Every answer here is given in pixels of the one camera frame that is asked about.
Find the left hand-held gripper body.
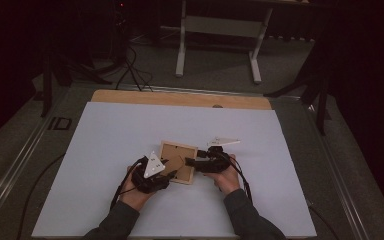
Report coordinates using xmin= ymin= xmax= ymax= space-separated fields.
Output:
xmin=131 ymin=150 xmax=171 ymax=195

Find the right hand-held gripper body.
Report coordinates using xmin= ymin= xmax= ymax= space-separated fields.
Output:
xmin=194 ymin=136 xmax=242 ymax=174

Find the wooden picture frame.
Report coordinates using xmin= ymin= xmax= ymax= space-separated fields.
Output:
xmin=159 ymin=140 xmax=199 ymax=186

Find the person's left hand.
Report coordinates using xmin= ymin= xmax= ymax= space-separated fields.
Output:
xmin=119 ymin=165 xmax=156 ymax=213

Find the person's right hand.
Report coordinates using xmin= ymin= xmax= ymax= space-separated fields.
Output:
xmin=203 ymin=153 xmax=242 ymax=197

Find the white table mat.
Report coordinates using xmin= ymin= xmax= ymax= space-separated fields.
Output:
xmin=31 ymin=101 xmax=318 ymax=239

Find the white-legged desk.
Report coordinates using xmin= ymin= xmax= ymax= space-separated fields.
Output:
xmin=174 ymin=0 xmax=311 ymax=85

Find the black rectangular floor plate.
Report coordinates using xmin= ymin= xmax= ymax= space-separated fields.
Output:
xmin=47 ymin=116 xmax=73 ymax=132

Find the black metal stand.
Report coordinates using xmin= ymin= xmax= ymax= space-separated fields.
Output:
xmin=40 ymin=46 xmax=114 ymax=118
xmin=263 ymin=39 xmax=335 ymax=136

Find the dark equipment with red light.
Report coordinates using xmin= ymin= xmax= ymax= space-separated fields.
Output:
xmin=111 ymin=0 xmax=131 ymax=64

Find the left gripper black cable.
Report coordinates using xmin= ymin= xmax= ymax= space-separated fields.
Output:
xmin=109 ymin=155 xmax=148 ymax=211

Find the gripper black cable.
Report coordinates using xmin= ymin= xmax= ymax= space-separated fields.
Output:
xmin=227 ymin=155 xmax=255 ymax=205
xmin=109 ymin=155 xmax=148 ymax=211

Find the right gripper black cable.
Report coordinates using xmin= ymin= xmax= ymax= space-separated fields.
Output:
xmin=227 ymin=155 xmax=255 ymax=205

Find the metal floor rail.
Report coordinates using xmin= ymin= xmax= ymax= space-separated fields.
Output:
xmin=0 ymin=114 xmax=54 ymax=231
xmin=303 ymin=105 xmax=372 ymax=240
xmin=126 ymin=83 xmax=302 ymax=100

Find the black floor cable bundle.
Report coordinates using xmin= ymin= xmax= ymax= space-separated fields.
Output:
xmin=114 ymin=43 xmax=155 ymax=93

